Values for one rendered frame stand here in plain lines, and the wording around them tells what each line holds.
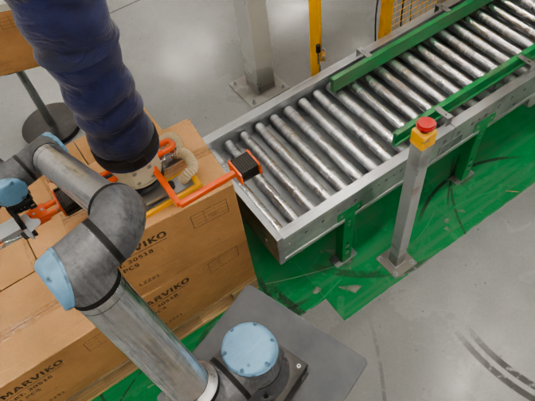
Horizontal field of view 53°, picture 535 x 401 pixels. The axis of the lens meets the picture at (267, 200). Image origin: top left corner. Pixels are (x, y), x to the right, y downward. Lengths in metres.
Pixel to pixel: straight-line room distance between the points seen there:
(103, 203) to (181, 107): 2.57
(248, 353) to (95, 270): 0.55
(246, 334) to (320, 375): 0.42
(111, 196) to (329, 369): 1.00
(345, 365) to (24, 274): 1.42
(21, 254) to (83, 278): 1.53
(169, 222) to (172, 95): 1.90
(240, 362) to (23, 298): 1.25
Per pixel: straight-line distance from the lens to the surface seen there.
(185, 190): 1.97
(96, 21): 1.48
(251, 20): 3.23
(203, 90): 3.73
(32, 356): 2.35
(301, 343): 1.87
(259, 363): 1.47
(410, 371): 2.65
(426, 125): 2.02
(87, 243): 1.08
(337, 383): 1.83
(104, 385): 2.77
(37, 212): 1.96
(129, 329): 1.20
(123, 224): 1.09
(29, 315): 2.43
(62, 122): 3.82
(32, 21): 1.46
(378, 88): 2.85
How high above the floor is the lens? 2.51
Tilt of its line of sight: 55 degrees down
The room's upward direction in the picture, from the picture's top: 9 degrees counter-clockwise
